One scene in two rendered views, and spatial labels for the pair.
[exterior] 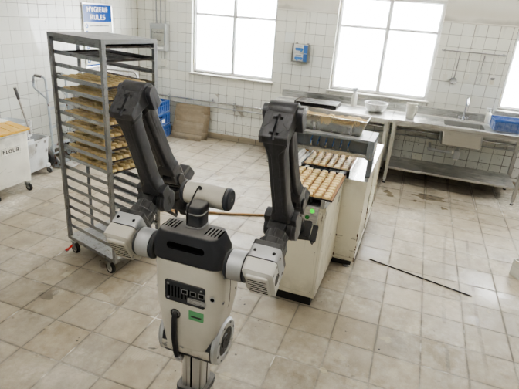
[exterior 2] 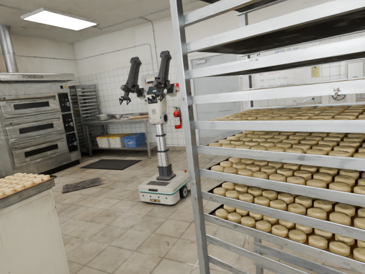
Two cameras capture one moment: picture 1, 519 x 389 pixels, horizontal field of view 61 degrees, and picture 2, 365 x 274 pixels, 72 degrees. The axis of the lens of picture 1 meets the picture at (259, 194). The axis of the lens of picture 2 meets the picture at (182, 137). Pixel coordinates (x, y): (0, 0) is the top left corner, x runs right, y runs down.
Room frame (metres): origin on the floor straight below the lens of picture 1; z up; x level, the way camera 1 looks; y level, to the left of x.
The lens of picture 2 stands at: (4.32, 0.98, 1.35)
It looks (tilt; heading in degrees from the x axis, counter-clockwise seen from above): 10 degrees down; 190
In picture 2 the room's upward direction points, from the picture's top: 6 degrees counter-clockwise
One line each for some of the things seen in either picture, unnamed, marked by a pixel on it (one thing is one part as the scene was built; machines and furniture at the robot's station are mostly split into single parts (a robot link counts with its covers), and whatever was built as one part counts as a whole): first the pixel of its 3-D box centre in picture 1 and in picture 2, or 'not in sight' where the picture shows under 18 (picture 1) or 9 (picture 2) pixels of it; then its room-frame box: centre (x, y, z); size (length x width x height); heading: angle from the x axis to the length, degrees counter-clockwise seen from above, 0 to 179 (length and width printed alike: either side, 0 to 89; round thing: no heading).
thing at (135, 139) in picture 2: not in sight; (134, 139); (-1.37, -1.15, 0.36); 0.47 x 0.38 x 0.26; 164
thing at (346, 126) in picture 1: (334, 122); not in sight; (3.68, -0.58, 1.25); 0.56 x 0.29 x 0.14; 71
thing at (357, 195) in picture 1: (333, 194); not in sight; (4.13, -0.73, 0.42); 1.28 x 0.72 x 0.84; 161
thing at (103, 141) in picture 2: not in sight; (108, 140); (-1.63, -1.95, 0.36); 0.47 x 0.39 x 0.26; 160
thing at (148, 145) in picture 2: not in sight; (124, 135); (-1.46, -1.43, 0.49); 1.90 x 0.72 x 0.98; 72
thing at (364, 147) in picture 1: (330, 150); not in sight; (3.68, -0.58, 1.01); 0.72 x 0.33 x 0.34; 71
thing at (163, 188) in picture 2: not in sight; (165, 179); (1.21, 0.17, 0.24); 0.68 x 0.53 x 0.41; 162
